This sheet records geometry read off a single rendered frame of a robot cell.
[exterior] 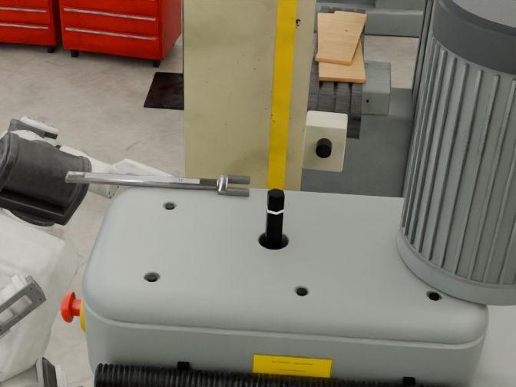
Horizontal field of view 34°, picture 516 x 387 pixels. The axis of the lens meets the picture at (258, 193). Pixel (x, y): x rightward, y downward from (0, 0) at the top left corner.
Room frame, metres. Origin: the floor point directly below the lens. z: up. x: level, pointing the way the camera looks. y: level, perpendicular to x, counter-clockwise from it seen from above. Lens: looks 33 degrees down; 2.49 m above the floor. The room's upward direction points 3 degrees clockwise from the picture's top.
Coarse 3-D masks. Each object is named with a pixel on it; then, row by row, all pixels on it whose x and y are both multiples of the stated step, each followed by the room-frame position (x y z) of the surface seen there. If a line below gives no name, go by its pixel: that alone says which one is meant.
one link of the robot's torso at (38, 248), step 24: (0, 216) 1.12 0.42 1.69; (24, 216) 1.14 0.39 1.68; (0, 240) 1.09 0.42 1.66; (24, 240) 1.10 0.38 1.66; (48, 240) 1.12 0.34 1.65; (0, 264) 1.07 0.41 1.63; (24, 264) 1.08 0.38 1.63; (48, 264) 1.09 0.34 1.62; (72, 264) 1.12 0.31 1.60; (48, 288) 1.07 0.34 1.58; (48, 312) 1.06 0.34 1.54; (24, 336) 1.02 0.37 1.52; (0, 360) 0.98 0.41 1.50; (24, 360) 1.01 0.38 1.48
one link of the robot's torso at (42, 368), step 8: (48, 336) 1.32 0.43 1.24; (40, 352) 1.31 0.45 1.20; (40, 360) 1.31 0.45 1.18; (32, 368) 1.35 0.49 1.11; (40, 368) 1.31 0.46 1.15; (48, 368) 1.38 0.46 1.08; (16, 376) 1.32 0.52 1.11; (24, 376) 1.32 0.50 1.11; (32, 376) 1.32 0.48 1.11; (40, 376) 1.31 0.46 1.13; (48, 376) 1.36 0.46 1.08; (0, 384) 1.29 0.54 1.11; (8, 384) 1.30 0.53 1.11; (16, 384) 1.30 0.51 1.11; (24, 384) 1.30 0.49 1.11; (32, 384) 1.30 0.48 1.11; (40, 384) 1.31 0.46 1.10; (48, 384) 1.34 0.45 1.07; (56, 384) 1.35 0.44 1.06
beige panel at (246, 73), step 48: (192, 0) 2.55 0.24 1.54; (240, 0) 2.54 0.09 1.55; (288, 0) 2.54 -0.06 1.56; (192, 48) 2.55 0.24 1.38; (240, 48) 2.54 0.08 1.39; (288, 48) 2.54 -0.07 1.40; (192, 96) 2.55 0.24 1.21; (240, 96) 2.54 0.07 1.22; (288, 96) 2.54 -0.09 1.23; (192, 144) 2.55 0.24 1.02; (240, 144) 2.54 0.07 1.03; (288, 144) 2.54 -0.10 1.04
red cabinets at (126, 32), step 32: (0, 0) 5.46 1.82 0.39; (32, 0) 5.44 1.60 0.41; (64, 0) 5.39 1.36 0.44; (96, 0) 5.36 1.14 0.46; (128, 0) 5.32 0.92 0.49; (160, 0) 5.29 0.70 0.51; (0, 32) 5.46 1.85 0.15; (32, 32) 5.44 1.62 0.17; (64, 32) 5.39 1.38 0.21; (96, 32) 5.35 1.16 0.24; (128, 32) 5.33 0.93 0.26; (160, 32) 5.29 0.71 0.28
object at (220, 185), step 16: (80, 176) 0.93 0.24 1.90; (96, 176) 0.93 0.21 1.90; (112, 176) 0.94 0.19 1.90; (128, 176) 0.94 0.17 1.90; (144, 176) 0.94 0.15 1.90; (160, 176) 0.94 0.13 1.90; (224, 176) 0.95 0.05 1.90; (240, 176) 0.95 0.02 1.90; (224, 192) 0.91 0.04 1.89; (240, 192) 0.91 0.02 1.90
